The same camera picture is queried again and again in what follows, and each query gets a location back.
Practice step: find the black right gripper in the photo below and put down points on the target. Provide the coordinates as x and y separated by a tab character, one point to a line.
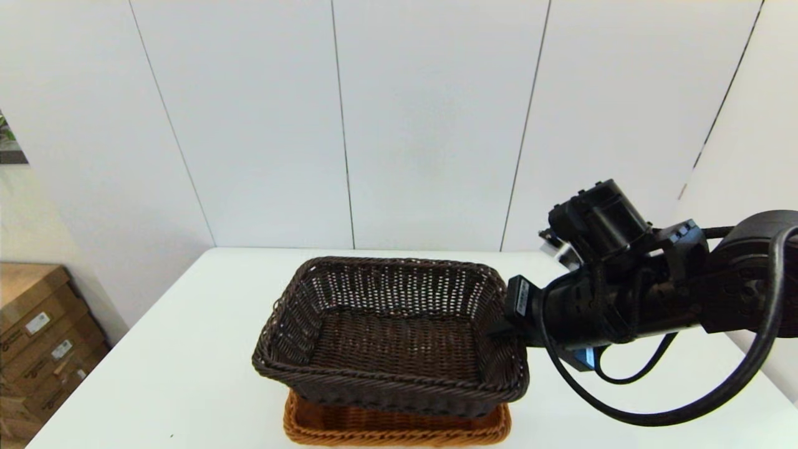
580	312

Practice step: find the dark brown wicker basket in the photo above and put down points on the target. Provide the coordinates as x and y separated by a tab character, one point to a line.
393	343

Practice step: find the orange wicker basket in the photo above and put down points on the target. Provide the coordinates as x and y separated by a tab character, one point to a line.
399	430

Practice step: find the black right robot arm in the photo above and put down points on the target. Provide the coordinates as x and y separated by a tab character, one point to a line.
748	293

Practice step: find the brown cardboard box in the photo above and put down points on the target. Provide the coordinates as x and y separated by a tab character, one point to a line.
19	293
12	430
62	390
37	368

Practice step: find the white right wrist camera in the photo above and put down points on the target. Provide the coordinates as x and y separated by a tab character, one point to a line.
561	252

